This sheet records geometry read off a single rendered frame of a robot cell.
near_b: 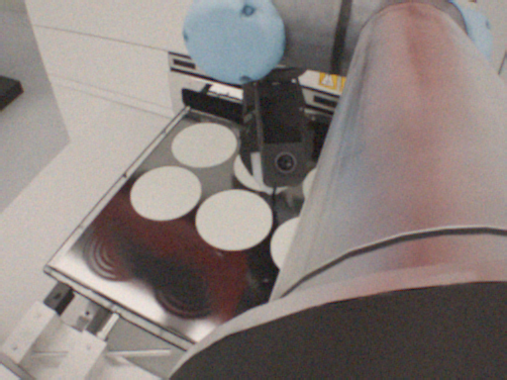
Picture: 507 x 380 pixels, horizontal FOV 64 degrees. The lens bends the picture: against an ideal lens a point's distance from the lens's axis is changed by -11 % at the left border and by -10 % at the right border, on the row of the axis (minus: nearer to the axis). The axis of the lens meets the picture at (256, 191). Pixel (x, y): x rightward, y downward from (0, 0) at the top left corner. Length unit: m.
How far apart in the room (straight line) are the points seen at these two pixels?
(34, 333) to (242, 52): 0.40
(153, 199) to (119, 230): 0.07
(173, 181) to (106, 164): 0.20
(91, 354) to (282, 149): 0.30
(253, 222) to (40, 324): 0.30
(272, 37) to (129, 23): 0.53
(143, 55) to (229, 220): 0.37
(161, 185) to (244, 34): 0.38
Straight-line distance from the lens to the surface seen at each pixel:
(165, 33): 0.77
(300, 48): 0.32
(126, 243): 0.59
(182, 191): 0.63
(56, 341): 0.58
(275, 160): 0.46
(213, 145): 0.69
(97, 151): 0.85
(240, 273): 0.55
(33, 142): 2.32
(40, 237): 0.75
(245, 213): 0.60
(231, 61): 0.32
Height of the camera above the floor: 1.37
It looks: 49 degrees down
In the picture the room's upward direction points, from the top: straight up
